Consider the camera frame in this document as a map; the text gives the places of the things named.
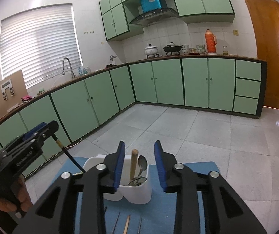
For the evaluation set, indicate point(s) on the white cooking pot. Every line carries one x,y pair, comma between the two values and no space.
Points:
151,51

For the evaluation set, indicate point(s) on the gas stove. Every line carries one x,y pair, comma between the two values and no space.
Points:
151,56

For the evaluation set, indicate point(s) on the range hood with blue cover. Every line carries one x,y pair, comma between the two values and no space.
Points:
151,3

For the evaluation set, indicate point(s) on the chopsticks on mat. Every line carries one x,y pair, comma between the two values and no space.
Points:
116,221

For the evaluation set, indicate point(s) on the yellow wall switch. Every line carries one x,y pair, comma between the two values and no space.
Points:
235,32

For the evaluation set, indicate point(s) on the blue plastic bottles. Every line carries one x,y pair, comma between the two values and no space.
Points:
83,71

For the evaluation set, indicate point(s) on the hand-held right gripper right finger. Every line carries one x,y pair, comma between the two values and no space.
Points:
159,165

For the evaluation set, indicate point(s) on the green wall cabinets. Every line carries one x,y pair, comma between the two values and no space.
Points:
202,0

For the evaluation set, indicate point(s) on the stack of patterned bowls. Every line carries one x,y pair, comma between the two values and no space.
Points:
185,49
200,49

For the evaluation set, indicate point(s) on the light wooden chopstick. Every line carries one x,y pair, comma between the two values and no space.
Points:
127,224

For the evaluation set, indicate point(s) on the row of wall hooks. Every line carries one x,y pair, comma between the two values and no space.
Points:
88,32

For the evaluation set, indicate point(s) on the green base cabinets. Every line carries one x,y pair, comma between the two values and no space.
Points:
168,82

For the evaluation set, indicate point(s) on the dark grey chopstick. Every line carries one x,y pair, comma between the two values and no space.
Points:
140,225

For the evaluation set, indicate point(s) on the black spoon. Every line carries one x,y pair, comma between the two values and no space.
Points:
142,163

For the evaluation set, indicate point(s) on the person's left hand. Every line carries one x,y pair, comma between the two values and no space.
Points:
23,192

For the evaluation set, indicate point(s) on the small glass jar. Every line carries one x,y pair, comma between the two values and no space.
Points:
224,51

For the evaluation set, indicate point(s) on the red cloth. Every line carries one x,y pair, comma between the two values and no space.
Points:
26,98

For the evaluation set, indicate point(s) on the blue table mat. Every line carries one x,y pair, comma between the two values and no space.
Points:
154,214

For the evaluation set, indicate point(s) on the dark blue banded chopstick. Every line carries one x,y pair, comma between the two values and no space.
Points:
73,159

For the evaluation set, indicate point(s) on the chrome kitchen faucet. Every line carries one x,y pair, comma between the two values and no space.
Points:
71,71

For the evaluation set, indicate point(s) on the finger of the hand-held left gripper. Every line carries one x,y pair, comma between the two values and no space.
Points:
34,130
48,129

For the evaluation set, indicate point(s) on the cream plastic fork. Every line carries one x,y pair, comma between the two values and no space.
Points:
133,163

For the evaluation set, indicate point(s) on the orange thermos flask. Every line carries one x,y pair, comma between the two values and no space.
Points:
210,43

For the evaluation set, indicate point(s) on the white two-compartment utensil holder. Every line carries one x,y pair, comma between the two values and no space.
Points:
137,195

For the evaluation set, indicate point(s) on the black wok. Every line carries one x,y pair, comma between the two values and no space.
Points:
172,48

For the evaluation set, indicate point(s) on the white window blind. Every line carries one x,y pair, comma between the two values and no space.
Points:
39,43

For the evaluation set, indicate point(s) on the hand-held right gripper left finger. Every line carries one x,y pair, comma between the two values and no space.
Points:
119,170

